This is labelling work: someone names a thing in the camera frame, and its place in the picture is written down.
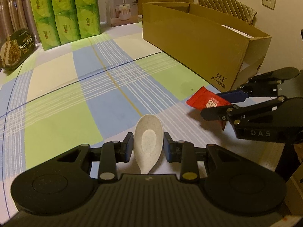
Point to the dark instant noodle bowl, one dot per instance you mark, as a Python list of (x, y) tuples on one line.
[(16, 49)]

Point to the quilted chair back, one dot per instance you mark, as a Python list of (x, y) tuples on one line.
[(231, 7)]

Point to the green tissue pack bundle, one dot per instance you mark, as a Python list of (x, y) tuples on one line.
[(60, 22)]

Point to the brown cardboard box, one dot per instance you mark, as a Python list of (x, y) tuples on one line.
[(223, 50)]

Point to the plaid tablecloth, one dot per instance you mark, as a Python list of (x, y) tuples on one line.
[(95, 90)]

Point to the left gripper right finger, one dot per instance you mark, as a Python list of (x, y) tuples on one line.
[(182, 152)]

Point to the white plastic spoon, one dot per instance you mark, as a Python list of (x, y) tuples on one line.
[(148, 142)]

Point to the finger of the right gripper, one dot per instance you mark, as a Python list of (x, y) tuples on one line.
[(282, 82), (260, 113)]

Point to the beige curtain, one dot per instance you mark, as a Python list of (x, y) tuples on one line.
[(15, 15)]

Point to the red snack wrapper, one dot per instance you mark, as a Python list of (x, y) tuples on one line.
[(204, 98)]

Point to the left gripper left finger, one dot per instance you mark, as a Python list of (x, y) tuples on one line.
[(114, 152)]

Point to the wall power socket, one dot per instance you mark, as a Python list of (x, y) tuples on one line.
[(269, 3)]

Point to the white appliance box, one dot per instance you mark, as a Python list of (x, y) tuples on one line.
[(121, 12)]

